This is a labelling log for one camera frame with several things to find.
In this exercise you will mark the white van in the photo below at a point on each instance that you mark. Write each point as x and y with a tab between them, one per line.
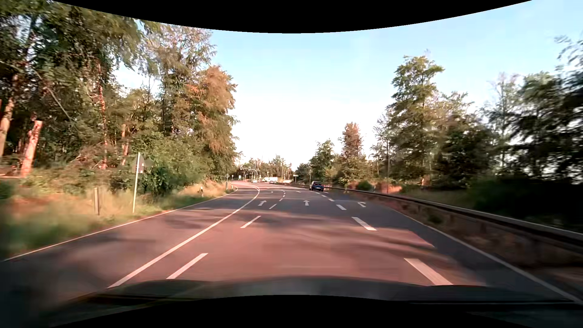
271	180

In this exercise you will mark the dark blue car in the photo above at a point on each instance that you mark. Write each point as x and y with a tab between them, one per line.
316	186

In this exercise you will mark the traffic light gantry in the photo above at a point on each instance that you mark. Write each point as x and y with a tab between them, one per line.
248	171

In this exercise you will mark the grey asphalt road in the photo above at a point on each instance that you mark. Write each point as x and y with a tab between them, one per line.
291	246

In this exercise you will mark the car's own bonnet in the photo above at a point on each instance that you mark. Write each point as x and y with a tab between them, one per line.
291	291

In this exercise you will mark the road markings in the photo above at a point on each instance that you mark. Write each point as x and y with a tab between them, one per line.
182	243

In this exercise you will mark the road sign on pole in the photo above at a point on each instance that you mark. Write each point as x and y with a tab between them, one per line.
138	169

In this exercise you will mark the row of trees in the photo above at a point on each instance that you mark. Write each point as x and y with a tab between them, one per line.
455	136

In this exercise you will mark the wood of tall trees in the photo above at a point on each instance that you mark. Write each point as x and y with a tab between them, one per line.
104	100

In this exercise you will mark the dry grass verge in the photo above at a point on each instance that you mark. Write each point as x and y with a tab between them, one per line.
91	209

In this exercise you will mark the metal guard rail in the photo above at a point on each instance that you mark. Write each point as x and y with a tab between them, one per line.
478	214

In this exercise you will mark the wooden post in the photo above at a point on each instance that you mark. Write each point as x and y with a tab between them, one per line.
96	200

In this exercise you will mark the grass verge behind guard rail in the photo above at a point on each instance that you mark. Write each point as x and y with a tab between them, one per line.
501	200

